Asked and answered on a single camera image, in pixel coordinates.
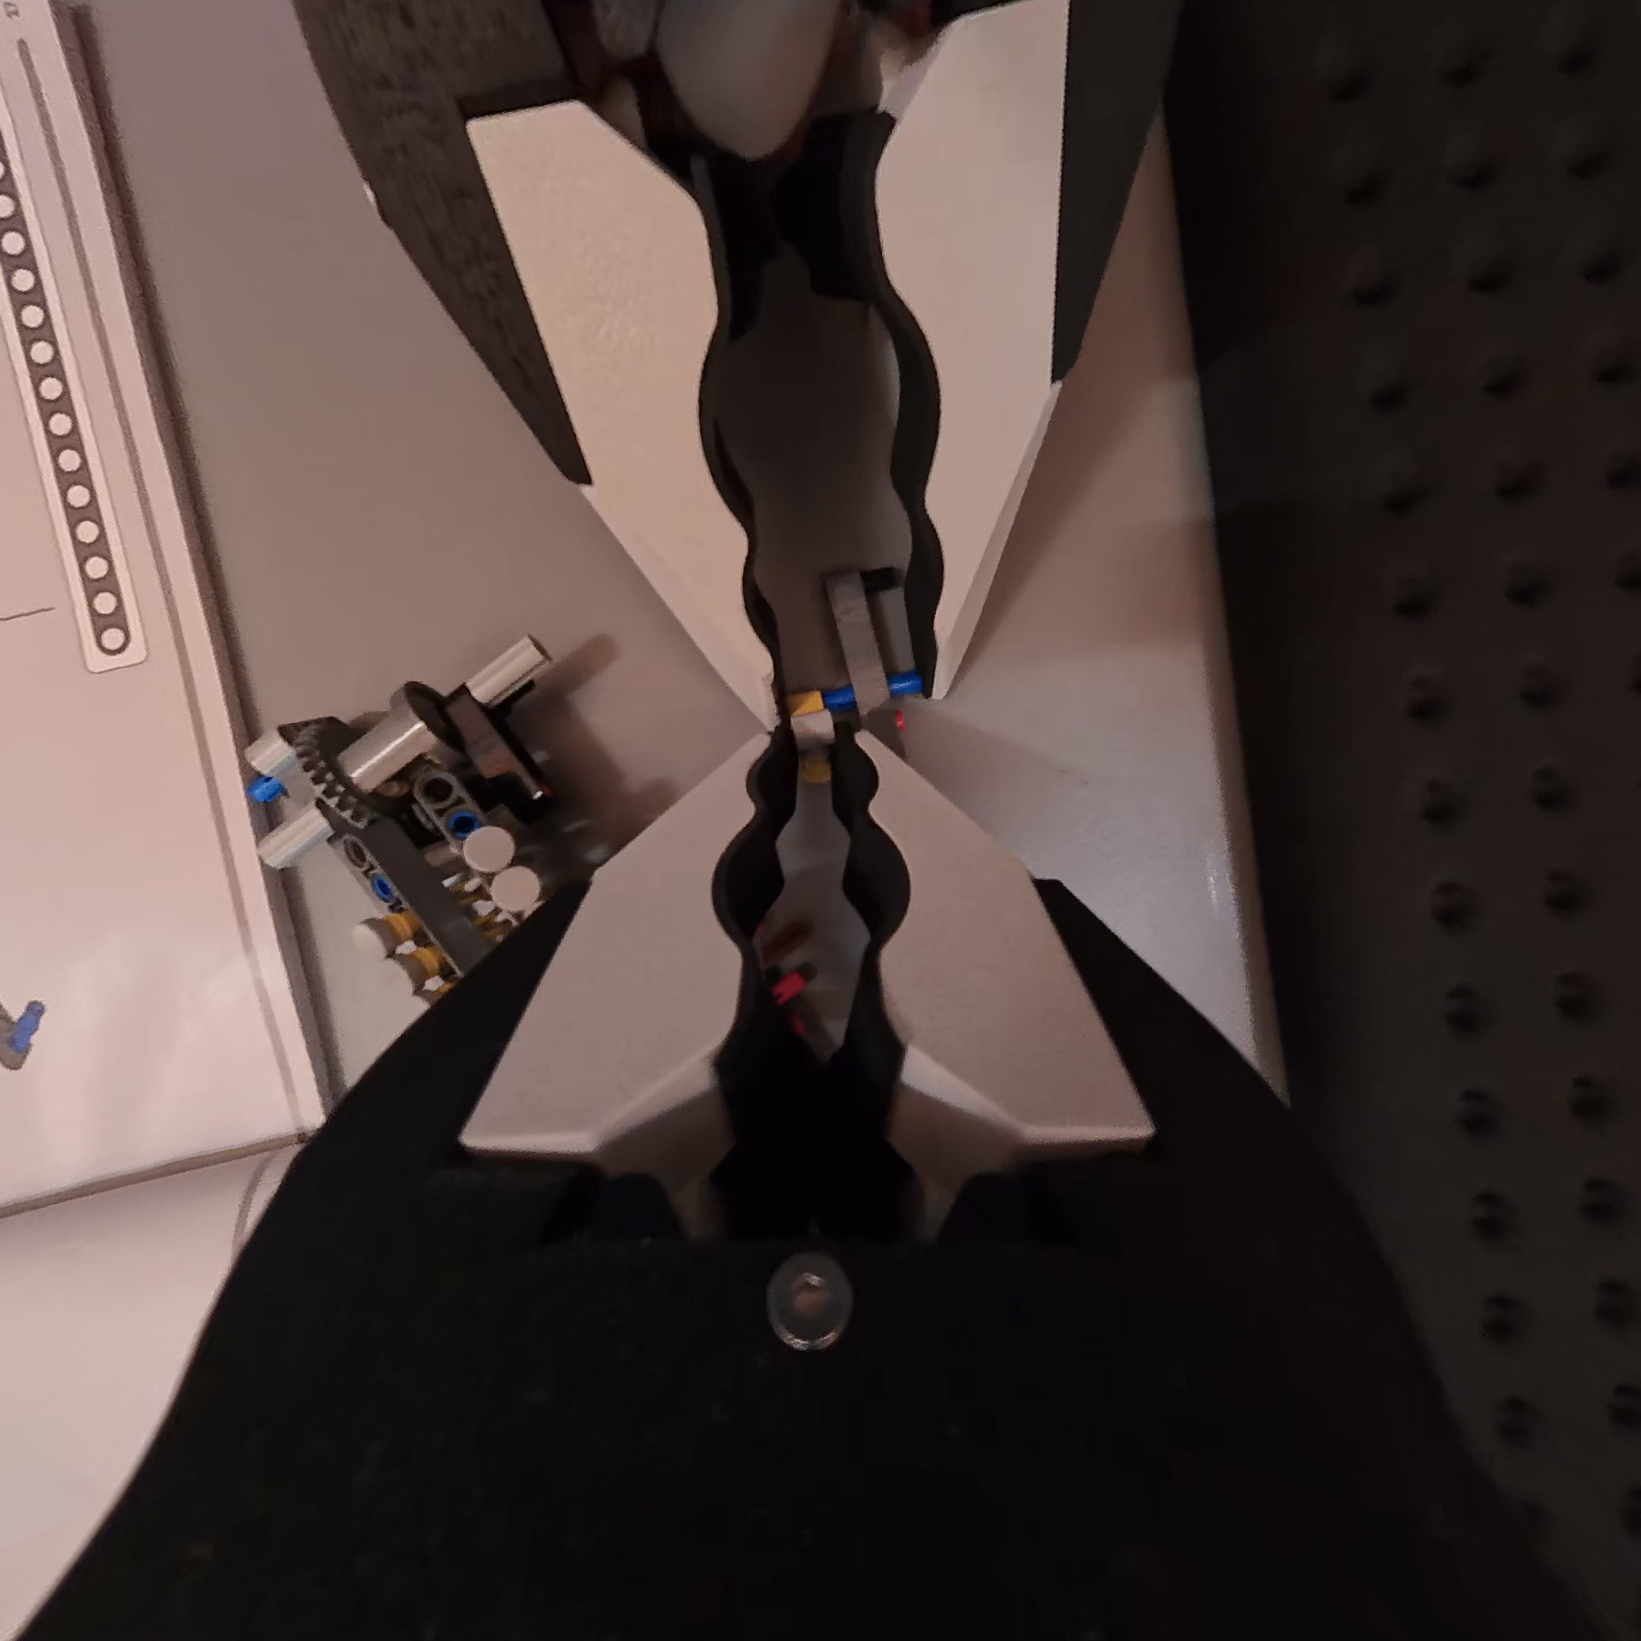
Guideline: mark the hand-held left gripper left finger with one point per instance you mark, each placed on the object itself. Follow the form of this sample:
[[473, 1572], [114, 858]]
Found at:
[[616, 1013]]

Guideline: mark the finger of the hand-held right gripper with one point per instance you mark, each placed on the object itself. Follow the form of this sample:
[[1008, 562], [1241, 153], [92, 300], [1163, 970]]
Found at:
[[1001, 257], [627, 333]]

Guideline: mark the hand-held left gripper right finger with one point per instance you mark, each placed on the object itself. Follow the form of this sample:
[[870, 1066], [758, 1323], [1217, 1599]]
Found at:
[[1001, 1013]]

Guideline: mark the toy car chassis assembly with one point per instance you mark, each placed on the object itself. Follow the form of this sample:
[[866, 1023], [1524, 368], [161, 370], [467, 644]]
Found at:
[[422, 771]]

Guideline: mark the yellow toy liftarm grey bush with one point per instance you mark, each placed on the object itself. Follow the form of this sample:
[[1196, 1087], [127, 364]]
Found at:
[[805, 702]]

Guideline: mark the dark grey long toy beam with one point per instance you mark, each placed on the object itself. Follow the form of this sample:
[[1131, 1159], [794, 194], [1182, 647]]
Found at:
[[856, 636]]

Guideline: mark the grey building instruction booklet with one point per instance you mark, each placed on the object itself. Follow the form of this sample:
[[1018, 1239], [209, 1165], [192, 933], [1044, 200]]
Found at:
[[127, 833]]

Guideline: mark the black perforated panel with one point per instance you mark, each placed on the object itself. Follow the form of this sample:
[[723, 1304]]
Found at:
[[1473, 642]]

